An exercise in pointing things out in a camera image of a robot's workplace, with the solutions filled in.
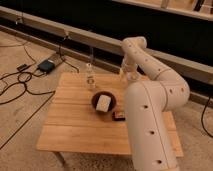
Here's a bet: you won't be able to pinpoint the black rectangular box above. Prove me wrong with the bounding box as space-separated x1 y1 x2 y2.
113 111 125 121

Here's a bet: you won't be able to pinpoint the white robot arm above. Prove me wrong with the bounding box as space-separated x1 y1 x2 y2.
122 37 190 171

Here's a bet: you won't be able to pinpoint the small black device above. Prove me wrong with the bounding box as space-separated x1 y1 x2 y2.
17 64 29 72

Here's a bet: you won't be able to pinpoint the black floor cables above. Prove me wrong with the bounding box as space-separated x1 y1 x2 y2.
0 39 56 106

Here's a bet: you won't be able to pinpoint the black cable at right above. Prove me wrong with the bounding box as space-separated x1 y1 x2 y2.
200 94 213 138

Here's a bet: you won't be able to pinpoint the dark brown bowl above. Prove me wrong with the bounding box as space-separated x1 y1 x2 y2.
91 91 116 113

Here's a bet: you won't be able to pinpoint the black power adapter box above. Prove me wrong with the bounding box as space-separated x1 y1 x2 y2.
38 60 55 73

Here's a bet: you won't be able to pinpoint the metal table leg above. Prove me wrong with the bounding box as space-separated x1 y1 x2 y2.
53 152 66 166

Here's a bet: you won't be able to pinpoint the wooden table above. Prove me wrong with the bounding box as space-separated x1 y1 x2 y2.
35 72 185 158

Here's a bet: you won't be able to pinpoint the white ceramic cup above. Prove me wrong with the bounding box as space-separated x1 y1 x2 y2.
96 95 111 112

